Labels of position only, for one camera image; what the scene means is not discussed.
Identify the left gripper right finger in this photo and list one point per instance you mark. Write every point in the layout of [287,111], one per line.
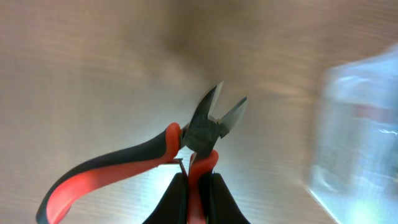
[219,206]

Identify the red handled cutting pliers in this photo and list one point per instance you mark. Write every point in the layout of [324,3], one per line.
[200,135]

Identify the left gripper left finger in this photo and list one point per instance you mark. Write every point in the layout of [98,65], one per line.
[172,208]

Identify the clear plastic container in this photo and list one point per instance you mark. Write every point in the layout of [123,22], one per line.
[354,171]

